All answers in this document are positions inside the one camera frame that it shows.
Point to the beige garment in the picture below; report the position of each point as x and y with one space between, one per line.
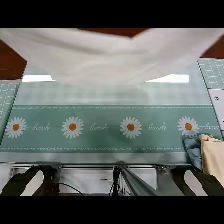
213 156

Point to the grey-blue garment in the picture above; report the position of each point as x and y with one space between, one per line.
192 150

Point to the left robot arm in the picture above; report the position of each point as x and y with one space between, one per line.
16 182

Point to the silver frame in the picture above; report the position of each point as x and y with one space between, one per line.
140 186

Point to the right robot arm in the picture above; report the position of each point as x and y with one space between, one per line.
195 184

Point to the white T-shirt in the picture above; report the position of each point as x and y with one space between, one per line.
100 56

